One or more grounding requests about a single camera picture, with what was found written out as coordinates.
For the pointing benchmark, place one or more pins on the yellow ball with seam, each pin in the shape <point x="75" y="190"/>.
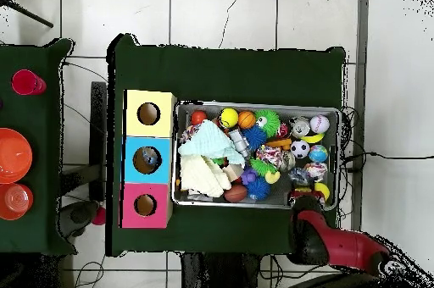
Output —
<point x="323" y="189"/>

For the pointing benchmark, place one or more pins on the cream waffle cloth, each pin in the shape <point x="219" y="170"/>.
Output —
<point x="200" y="176"/>

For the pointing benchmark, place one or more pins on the mint green waffle cloth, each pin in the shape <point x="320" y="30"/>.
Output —
<point x="210" y="142"/>

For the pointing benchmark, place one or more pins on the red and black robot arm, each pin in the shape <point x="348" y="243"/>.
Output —
<point x="346" y="244"/>

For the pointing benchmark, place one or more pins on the wooden box with three holes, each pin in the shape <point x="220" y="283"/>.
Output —
<point x="159" y="125"/>

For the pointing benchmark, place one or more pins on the globe print ball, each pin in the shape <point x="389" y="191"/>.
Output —
<point x="318" y="153"/>

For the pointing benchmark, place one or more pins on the black and white soccer ball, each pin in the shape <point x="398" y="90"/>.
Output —
<point x="300" y="149"/>

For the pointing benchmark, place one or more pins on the silver drink can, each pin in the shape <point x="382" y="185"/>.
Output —
<point x="300" y="127"/>

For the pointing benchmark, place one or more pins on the white baseball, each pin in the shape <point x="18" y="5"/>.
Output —
<point x="319" y="124"/>

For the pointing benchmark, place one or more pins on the green spiky toy with eyes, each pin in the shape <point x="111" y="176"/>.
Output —
<point x="269" y="122"/>

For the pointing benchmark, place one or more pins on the small orange basketball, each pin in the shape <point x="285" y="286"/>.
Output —
<point x="247" y="119"/>

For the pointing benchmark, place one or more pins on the smooth yellow ball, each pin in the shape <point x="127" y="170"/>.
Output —
<point x="229" y="118"/>

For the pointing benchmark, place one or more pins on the red-orange ball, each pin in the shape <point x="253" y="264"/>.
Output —
<point x="199" y="118"/>

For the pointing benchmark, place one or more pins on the grey device with red knob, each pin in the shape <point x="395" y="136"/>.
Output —
<point x="78" y="215"/>

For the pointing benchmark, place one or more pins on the orange plastic cup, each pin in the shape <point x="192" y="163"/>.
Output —
<point x="15" y="201"/>

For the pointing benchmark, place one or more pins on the orange plastic bowl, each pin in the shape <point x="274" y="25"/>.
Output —
<point x="13" y="156"/>

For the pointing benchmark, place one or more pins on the red plastic cup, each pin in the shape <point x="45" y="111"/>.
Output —
<point x="27" y="82"/>

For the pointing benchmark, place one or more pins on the black rod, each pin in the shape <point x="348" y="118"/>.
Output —
<point x="30" y="14"/>

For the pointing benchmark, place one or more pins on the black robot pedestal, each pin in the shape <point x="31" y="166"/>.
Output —
<point x="210" y="274"/>

